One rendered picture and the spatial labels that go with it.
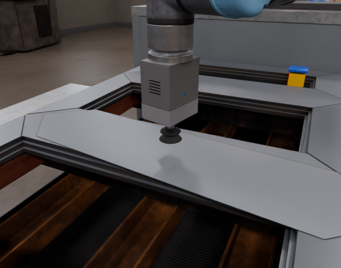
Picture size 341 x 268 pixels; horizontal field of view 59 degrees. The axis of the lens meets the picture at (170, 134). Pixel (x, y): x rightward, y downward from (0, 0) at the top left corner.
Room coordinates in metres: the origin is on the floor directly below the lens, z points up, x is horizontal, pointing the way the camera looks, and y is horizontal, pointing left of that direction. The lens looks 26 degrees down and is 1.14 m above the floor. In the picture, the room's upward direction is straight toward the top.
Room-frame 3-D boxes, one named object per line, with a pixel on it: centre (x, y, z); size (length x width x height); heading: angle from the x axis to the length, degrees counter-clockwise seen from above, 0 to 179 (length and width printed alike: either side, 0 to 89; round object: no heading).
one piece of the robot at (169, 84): (0.52, 0.01, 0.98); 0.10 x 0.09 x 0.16; 52
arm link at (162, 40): (0.51, 0.00, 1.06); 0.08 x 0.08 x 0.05
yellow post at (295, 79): (1.00, -0.43, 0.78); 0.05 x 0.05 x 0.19; 65
